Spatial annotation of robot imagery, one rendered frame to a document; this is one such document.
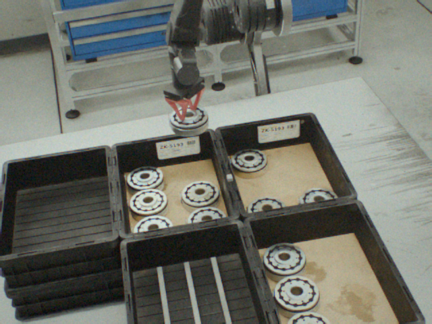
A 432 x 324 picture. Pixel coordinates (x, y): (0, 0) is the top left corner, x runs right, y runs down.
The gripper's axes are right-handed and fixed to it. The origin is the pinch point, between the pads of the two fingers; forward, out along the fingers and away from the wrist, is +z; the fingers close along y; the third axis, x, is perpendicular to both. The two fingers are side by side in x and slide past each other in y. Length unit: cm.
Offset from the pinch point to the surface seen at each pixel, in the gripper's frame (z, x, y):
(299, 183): 22.3, -27.4, 12.1
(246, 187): 22.2, -15.6, 3.2
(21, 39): 95, 237, 126
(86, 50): 68, 149, 99
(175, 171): 22.0, 6.4, -1.2
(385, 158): 35, -37, 50
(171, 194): 22.1, 1.3, -9.7
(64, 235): 22.1, 15.6, -37.3
